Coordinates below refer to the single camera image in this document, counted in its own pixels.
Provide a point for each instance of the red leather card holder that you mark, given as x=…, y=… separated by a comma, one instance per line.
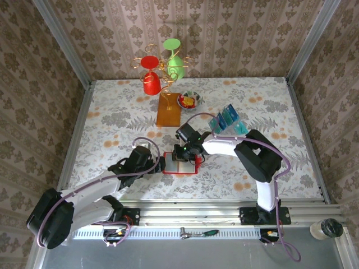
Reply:
x=185, y=168

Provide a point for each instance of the blue credit card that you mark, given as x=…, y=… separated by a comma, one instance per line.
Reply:
x=221, y=122
x=230, y=112

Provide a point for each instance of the clear acrylic card stand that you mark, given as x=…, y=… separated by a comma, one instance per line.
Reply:
x=235, y=122

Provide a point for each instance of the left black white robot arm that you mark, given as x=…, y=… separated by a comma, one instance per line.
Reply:
x=92, y=186

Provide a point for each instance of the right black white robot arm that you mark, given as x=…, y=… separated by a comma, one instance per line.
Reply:
x=224, y=145

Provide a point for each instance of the teal credit card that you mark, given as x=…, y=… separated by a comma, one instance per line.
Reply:
x=213, y=123
x=241, y=129

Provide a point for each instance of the small patterned bowl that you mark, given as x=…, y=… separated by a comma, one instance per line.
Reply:
x=190, y=101

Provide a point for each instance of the aluminium front beam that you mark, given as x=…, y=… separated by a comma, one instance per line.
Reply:
x=182, y=215

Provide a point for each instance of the red wine glass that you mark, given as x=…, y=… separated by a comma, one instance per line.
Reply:
x=151, y=84

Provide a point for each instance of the green wine glass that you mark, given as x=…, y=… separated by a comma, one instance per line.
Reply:
x=176, y=70

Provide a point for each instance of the floral patterned tablecloth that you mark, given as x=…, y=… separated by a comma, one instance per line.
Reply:
x=112, y=92

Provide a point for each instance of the black yellow power connector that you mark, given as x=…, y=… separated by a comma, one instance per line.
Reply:
x=266, y=234
x=112, y=234

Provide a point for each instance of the grey metal bench panel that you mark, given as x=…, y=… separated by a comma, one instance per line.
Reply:
x=196, y=255

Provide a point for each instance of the small blue white device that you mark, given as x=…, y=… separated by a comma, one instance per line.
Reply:
x=68, y=243

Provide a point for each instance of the clear plastic cup dark lid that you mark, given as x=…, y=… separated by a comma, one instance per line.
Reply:
x=322, y=229

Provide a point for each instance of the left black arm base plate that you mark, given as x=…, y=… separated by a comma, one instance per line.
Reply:
x=134, y=217

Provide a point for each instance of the aluminium table side rail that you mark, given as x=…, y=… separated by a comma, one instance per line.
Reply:
x=309, y=140
x=79, y=126

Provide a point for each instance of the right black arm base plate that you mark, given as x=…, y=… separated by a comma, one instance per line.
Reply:
x=246, y=217

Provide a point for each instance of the aluminium frame post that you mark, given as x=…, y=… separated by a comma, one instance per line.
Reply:
x=310, y=42
x=70, y=53

